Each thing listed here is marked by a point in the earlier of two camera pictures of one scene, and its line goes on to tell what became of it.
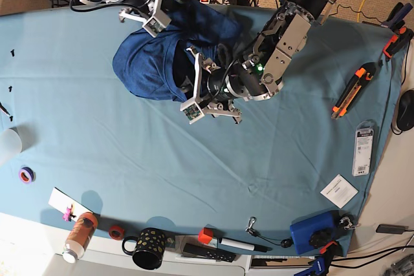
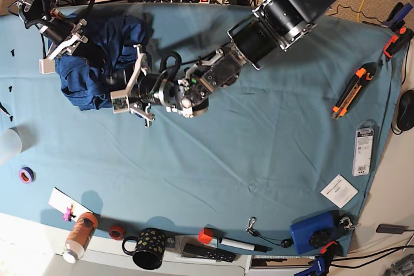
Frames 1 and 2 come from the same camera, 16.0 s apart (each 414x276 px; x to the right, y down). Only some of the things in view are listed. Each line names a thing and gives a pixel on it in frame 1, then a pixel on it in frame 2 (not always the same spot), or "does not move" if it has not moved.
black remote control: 207,253 does not move
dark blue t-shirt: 156,66 → 110,45
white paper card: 60,201 does not move
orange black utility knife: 356,84 does not move
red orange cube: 206,234 does not move
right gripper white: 194,111 → 117,80
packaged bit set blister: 363,144 does not move
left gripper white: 160,20 → 65,47
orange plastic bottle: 79,236 does not move
